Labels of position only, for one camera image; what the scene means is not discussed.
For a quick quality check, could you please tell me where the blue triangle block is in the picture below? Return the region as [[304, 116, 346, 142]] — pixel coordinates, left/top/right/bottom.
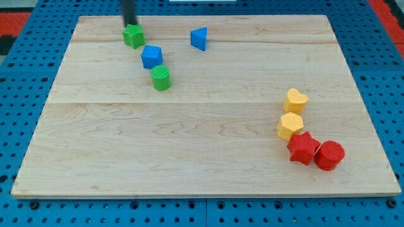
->
[[190, 27, 208, 51]]

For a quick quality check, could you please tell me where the blue cube block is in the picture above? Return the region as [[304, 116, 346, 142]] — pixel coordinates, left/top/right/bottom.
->
[[141, 45, 163, 69]]

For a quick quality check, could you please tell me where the green cylinder block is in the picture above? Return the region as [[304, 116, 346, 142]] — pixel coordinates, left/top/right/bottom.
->
[[150, 65, 171, 91]]

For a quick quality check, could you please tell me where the yellow hexagon block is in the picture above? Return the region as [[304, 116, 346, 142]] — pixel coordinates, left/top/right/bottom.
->
[[277, 112, 304, 141]]

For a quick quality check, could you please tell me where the yellow heart block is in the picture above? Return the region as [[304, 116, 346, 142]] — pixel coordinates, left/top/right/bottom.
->
[[283, 88, 309, 114]]

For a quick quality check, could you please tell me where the light wooden board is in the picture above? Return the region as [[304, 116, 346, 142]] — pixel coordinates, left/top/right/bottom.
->
[[11, 15, 401, 199]]

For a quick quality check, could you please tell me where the green star block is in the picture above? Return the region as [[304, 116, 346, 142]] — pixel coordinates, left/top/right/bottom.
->
[[122, 24, 146, 49]]

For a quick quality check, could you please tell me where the red star block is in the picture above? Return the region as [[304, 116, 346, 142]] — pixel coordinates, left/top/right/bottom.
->
[[287, 131, 321, 166]]

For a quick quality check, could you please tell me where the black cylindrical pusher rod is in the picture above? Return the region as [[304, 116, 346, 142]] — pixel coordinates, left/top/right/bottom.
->
[[119, 0, 138, 27]]

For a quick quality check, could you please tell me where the red cylinder block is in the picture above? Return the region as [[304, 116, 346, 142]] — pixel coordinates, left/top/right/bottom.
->
[[314, 141, 345, 171]]

